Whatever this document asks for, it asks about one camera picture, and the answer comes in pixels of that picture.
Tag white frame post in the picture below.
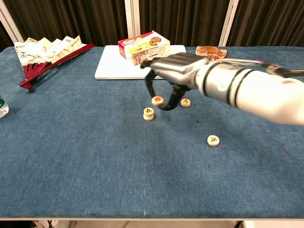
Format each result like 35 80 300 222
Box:
124 0 140 40
0 0 24 43
218 0 239 47

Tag red yellow snack box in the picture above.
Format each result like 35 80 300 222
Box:
118 30 171 67

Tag blue table cloth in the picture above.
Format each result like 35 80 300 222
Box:
0 46 304 219

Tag white rectangular board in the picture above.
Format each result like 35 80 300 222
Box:
94 45 187 80

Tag clear water bottle green label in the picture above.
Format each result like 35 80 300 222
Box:
0 95 10 119

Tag paper folding fan red ribs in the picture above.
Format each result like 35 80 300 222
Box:
13 35 95 93

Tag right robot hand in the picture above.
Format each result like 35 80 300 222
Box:
139 52 211 112

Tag orange spout pouch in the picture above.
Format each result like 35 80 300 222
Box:
195 45 228 63

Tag dark curtain panel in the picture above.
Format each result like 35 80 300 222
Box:
2 0 126 47
139 0 231 47
227 0 304 48
0 20 15 52

